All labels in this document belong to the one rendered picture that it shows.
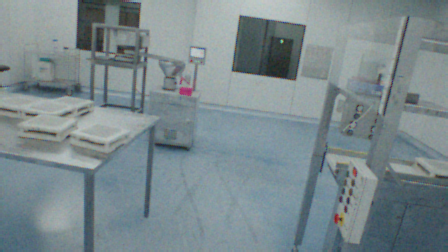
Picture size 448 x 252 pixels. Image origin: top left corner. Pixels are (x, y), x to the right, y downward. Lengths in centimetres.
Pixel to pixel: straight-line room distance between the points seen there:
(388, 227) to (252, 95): 525
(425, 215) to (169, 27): 595
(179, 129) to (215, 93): 284
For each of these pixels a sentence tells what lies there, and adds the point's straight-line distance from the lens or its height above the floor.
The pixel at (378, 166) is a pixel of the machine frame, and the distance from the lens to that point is 132.
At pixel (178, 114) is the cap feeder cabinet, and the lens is 438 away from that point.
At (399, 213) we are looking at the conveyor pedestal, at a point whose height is 69.
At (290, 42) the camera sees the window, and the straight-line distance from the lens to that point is 713.
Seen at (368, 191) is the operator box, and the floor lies 116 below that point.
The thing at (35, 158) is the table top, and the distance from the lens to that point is 186.
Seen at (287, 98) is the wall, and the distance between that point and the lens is 724.
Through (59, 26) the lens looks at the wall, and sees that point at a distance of 793.
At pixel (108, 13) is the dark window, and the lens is 751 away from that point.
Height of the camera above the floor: 160
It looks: 15 degrees down
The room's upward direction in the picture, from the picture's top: 8 degrees clockwise
